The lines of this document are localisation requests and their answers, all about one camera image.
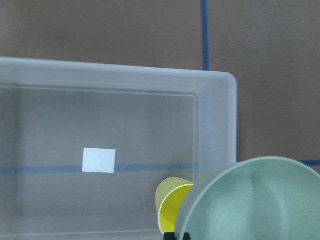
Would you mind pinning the yellow plastic cup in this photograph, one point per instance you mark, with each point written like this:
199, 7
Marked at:
169, 196

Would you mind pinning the green ceramic bowl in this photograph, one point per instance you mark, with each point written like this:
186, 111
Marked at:
266, 198

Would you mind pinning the clear plastic bin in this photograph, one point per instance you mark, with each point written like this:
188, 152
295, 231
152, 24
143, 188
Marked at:
84, 146

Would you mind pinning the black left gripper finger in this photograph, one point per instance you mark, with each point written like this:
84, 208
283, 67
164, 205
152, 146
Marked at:
172, 236

